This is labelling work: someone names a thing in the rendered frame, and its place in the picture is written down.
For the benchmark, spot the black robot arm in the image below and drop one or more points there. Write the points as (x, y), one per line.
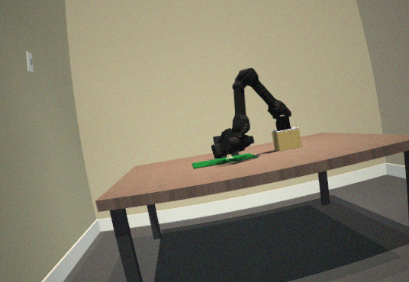
(235, 138)

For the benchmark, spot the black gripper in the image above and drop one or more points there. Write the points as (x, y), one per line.
(219, 151)

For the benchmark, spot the green circuit board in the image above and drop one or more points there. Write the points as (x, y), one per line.
(228, 159)

